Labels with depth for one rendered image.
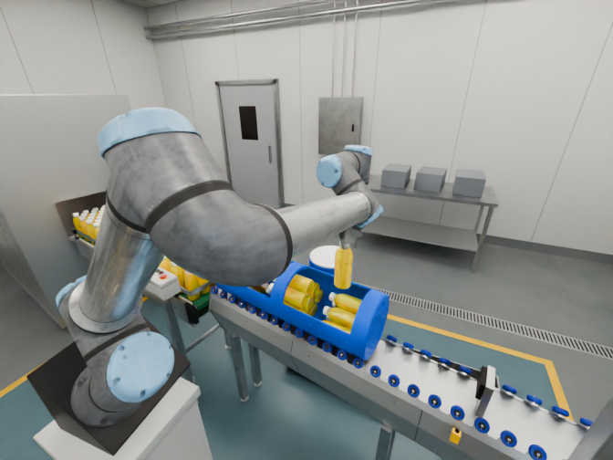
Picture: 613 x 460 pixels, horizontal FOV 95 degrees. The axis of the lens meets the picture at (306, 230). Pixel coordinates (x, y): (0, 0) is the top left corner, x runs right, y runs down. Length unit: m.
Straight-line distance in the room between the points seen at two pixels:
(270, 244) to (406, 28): 4.22
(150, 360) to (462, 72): 4.20
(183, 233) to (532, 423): 1.33
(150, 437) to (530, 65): 4.48
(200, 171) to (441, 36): 4.17
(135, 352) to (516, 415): 1.27
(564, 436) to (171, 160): 1.42
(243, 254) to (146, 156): 0.15
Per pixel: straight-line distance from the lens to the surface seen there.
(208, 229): 0.32
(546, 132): 4.49
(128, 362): 0.84
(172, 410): 1.11
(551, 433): 1.44
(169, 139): 0.37
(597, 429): 0.87
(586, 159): 4.65
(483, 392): 1.26
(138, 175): 0.37
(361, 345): 1.18
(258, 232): 0.34
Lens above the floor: 1.97
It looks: 25 degrees down
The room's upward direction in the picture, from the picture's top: 1 degrees counter-clockwise
